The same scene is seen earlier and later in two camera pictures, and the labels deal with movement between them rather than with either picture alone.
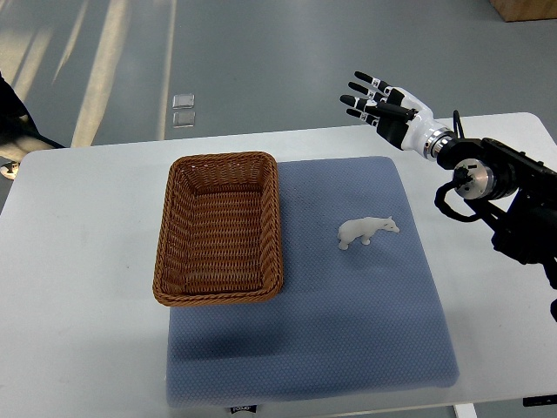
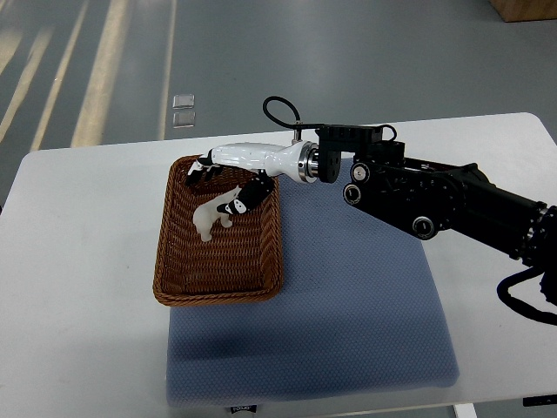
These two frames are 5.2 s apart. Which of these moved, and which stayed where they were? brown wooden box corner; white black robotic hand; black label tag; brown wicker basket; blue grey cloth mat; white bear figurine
Moved: white black robotic hand; white bear figurine
Stayed: blue grey cloth mat; brown wicker basket; black label tag; brown wooden box corner
